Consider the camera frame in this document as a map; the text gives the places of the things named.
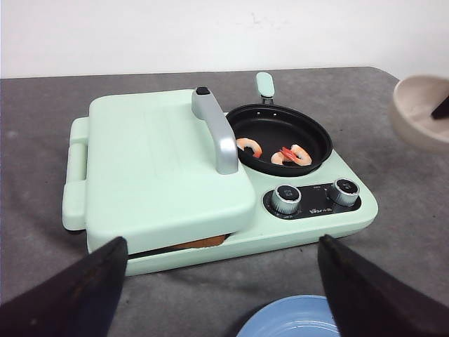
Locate pink shrimp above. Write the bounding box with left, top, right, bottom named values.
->
left=290, top=144, right=312, bottom=166
left=271, top=147, right=297, bottom=165
left=236, top=138, right=262, bottom=158

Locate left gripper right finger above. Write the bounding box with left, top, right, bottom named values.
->
left=318, top=234, right=448, bottom=336

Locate mint green breakfast maker base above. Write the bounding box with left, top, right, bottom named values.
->
left=62, top=115, right=380, bottom=277

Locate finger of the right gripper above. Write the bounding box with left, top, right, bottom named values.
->
left=431, top=95, right=449, bottom=120

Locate right silver control knob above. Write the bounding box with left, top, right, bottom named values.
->
left=330, top=178, right=360, bottom=206

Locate silver control knob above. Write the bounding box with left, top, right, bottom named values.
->
left=330, top=178, right=360, bottom=206
left=271, top=185, right=302, bottom=215

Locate beige ceramic bowl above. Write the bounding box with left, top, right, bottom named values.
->
left=388, top=74, right=448, bottom=153

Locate breakfast maker hinged lid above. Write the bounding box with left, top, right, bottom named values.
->
left=62, top=89, right=256, bottom=253

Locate left silver control knob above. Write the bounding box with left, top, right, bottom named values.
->
left=271, top=185, right=302, bottom=215

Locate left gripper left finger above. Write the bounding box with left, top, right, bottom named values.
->
left=1, top=237, right=128, bottom=336

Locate blue plate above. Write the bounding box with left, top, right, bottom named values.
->
left=238, top=295, right=340, bottom=336

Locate black frying pan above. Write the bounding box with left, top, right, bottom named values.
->
left=227, top=72, right=333, bottom=177

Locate bread slice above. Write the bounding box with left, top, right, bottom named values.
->
left=168, top=234, right=229, bottom=250

